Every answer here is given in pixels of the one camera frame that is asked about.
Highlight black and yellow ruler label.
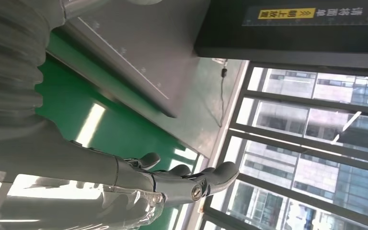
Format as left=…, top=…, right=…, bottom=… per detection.
left=242, top=6, right=368, bottom=27

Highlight thin black cable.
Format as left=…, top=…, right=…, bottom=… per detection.
left=214, top=58, right=229, bottom=127

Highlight black scanner platform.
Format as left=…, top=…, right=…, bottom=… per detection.
left=52, top=0, right=212, bottom=119

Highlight dark window frame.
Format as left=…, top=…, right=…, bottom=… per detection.
left=200, top=62, right=368, bottom=230

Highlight black scanner column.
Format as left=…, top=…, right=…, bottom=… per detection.
left=194, top=0, right=368, bottom=70

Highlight green conveyor belt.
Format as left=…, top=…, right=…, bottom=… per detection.
left=34, top=32, right=200, bottom=230

